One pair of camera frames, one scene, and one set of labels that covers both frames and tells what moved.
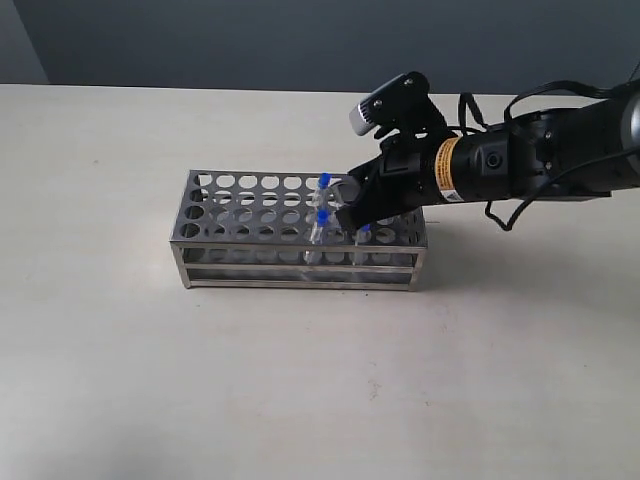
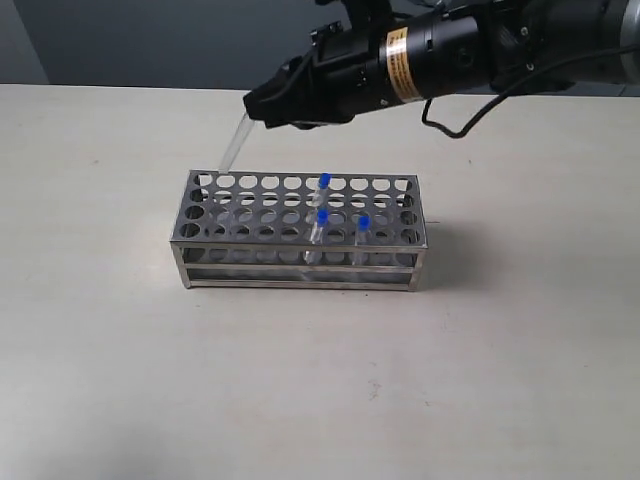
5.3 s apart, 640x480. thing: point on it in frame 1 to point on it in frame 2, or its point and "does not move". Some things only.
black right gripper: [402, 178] to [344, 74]
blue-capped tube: [364, 237] does not move
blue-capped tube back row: [323, 190] does not move
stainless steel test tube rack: [279, 230] does not move
